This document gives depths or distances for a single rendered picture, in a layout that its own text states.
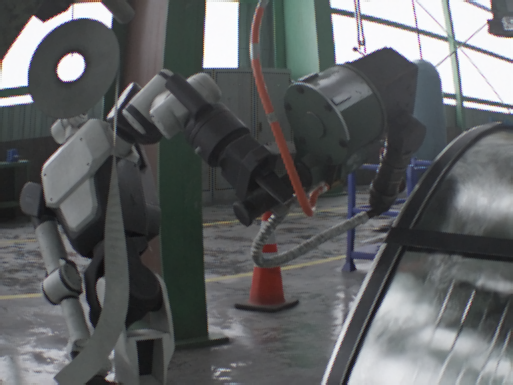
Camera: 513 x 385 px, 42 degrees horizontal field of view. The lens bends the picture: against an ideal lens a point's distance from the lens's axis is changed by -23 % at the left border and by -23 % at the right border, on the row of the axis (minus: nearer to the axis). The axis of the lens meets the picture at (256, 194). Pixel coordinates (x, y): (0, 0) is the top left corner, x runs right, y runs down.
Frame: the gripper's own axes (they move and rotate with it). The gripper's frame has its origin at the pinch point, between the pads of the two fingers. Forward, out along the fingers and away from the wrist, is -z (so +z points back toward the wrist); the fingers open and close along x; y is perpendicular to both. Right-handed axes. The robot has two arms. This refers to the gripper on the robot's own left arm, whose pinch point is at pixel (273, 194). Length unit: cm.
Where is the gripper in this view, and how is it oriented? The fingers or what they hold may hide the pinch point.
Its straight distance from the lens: 135.0
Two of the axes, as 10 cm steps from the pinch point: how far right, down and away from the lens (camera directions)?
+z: -6.4, -6.8, 3.6
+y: 7.6, -4.8, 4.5
